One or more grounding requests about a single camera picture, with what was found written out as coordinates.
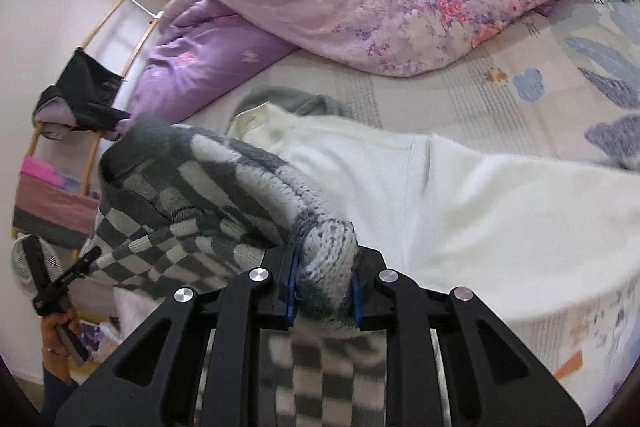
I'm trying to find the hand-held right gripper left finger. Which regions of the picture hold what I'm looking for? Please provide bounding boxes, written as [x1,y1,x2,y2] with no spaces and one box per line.
[55,248,302,427]

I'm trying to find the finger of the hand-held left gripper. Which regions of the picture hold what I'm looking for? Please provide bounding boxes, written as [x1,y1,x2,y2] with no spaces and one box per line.
[60,246,103,284]

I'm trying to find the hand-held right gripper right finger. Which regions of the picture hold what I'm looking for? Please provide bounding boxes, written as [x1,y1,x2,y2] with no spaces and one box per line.
[349,246,587,427]

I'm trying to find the grey white checkered sweater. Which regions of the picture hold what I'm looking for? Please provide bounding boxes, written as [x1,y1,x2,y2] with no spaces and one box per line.
[95,114,391,427]

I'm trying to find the person's left hand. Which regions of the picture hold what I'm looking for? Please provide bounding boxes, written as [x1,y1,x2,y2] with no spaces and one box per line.
[40,304,83,370]

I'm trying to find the white fan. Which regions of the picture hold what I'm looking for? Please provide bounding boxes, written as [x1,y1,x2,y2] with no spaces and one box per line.
[11,233,64,297]

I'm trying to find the pink grey striped cloth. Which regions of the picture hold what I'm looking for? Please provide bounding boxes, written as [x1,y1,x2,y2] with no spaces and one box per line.
[12,156,102,252]

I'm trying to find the light purple garment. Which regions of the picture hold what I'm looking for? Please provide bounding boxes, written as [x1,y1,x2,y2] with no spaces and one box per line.
[34,99,81,141]

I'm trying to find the white fleece garment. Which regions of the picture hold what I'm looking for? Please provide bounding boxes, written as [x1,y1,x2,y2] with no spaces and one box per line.
[227,102,640,325]

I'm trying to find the black garment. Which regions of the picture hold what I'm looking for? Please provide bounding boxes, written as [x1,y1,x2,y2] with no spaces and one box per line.
[40,47,133,142]

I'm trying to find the wooden ladder rack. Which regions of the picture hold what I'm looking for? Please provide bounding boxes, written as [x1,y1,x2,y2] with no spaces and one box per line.
[20,0,157,323]

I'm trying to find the bed with printed sheet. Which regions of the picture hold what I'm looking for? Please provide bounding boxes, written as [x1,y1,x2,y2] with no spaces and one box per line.
[107,0,640,423]

